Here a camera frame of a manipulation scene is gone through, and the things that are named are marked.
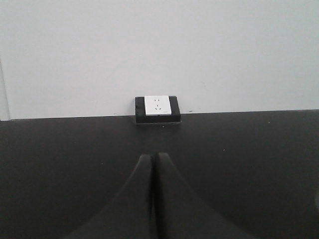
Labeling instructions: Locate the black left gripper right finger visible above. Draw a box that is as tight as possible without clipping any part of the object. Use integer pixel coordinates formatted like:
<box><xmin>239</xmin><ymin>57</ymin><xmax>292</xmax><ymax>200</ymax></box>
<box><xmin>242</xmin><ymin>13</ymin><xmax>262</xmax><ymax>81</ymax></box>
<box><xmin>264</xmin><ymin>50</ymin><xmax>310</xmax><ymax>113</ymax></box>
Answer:
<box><xmin>154</xmin><ymin>153</ymin><xmax>243</xmax><ymax>239</ymax></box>

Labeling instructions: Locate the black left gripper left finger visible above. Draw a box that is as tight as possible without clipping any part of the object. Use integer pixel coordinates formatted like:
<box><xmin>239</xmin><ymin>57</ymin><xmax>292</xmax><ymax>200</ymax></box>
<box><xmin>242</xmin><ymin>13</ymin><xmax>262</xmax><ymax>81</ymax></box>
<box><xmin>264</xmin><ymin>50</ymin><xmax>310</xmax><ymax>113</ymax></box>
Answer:
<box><xmin>66</xmin><ymin>154</ymin><xmax>153</xmax><ymax>239</ymax></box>

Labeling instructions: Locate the black box white power socket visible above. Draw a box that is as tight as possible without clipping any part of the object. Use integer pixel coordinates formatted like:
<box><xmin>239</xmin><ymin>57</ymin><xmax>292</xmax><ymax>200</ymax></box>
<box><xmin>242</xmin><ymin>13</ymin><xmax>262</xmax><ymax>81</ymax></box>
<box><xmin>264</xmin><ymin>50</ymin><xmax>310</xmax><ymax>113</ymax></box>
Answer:
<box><xmin>135</xmin><ymin>96</ymin><xmax>181</xmax><ymax>124</ymax></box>

